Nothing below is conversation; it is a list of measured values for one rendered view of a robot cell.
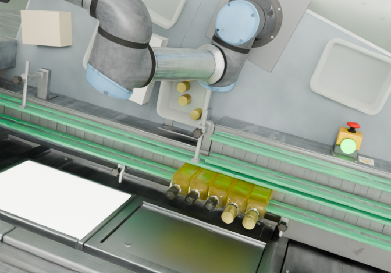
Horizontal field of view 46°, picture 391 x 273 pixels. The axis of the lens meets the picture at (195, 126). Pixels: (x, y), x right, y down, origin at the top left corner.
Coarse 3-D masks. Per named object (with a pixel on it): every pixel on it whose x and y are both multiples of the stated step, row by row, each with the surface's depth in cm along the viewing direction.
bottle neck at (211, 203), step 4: (212, 196) 129; (208, 200) 126; (212, 200) 126; (216, 200) 128; (204, 204) 126; (208, 204) 128; (212, 204) 125; (216, 204) 127; (208, 208) 126; (212, 208) 125
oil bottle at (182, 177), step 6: (180, 168) 140; (186, 168) 141; (192, 168) 142; (198, 168) 143; (174, 174) 135; (180, 174) 136; (186, 174) 137; (192, 174) 138; (174, 180) 133; (180, 180) 132; (186, 180) 133; (180, 186) 132; (186, 186) 133; (180, 192) 133; (186, 192) 134
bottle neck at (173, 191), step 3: (174, 186) 130; (177, 186) 131; (168, 189) 129; (171, 189) 128; (174, 189) 129; (177, 189) 130; (180, 189) 132; (168, 192) 129; (171, 192) 131; (174, 192) 128; (177, 192) 130; (168, 195) 129; (171, 195) 130; (174, 195) 128; (168, 198) 128; (171, 198) 128
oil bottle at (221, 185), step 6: (222, 174) 141; (216, 180) 136; (222, 180) 137; (228, 180) 137; (234, 180) 140; (210, 186) 132; (216, 186) 132; (222, 186) 133; (228, 186) 134; (210, 192) 130; (216, 192) 130; (222, 192) 130; (228, 192) 133; (222, 198) 129; (222, 204) 130
